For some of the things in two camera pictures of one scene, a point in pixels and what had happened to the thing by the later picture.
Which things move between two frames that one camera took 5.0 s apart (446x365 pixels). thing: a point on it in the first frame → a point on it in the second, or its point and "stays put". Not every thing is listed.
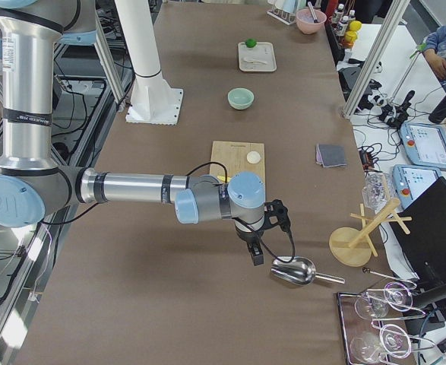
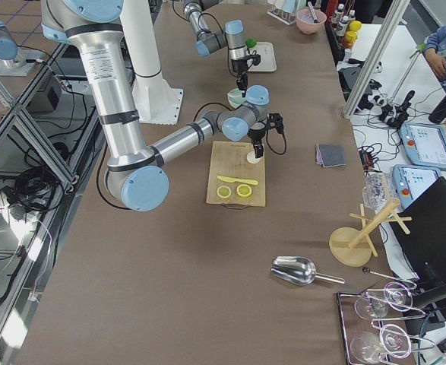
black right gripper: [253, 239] → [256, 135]
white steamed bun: [254, 157] stays put
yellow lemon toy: [354, 26] stays put
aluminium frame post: [374, 57] stays put
